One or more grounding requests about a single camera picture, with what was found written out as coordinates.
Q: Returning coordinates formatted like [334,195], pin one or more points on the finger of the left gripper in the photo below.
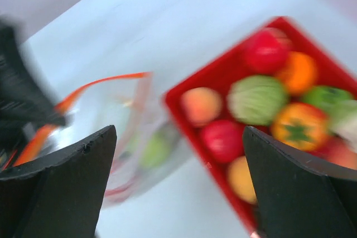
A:
[22,100]

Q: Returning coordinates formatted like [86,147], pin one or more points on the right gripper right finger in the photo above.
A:
[299,195]

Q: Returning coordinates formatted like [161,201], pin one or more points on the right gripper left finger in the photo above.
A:
[61,193]

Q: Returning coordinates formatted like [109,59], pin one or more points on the white cauliflower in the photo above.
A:
[343,120]

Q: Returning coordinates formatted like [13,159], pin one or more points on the green apple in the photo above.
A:
[156,152]

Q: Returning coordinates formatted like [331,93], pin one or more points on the clear zip top bag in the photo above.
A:
[129,103]

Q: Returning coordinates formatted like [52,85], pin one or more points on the pink peach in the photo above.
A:
[337,151]

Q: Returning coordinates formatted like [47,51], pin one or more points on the yellow orange pepper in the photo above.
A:
[240,180]

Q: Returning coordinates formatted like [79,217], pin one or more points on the orange bell pepper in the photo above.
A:
[301,126]

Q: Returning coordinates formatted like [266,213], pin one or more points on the red apple bottom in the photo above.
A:
[223,139]

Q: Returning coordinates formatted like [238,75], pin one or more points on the red apple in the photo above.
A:
[223,139]
[267,51]

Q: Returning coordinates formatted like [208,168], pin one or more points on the green bell pepper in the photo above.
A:
[325,97]

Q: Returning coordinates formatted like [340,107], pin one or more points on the green cabbage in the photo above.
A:
[256,99]

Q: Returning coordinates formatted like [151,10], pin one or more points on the red plastic tray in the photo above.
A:
[228,68]

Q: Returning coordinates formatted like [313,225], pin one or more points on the orange fruit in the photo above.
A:
[299,74]

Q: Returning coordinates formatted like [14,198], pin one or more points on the red apple top left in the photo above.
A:
[267,51]

